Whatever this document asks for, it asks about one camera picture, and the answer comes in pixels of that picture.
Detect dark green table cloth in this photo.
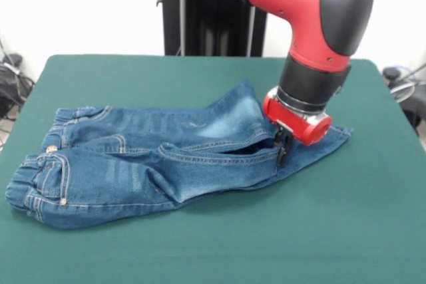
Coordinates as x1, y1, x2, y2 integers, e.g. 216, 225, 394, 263
0, 53, 426, 284

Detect blue denim jeans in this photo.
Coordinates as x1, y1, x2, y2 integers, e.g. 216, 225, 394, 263
5, 79, 354, 231

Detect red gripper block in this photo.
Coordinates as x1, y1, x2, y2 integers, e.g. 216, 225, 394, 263
262, 86, 333, 167

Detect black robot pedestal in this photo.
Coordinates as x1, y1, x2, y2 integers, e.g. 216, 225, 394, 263
155, 0, 269, 58

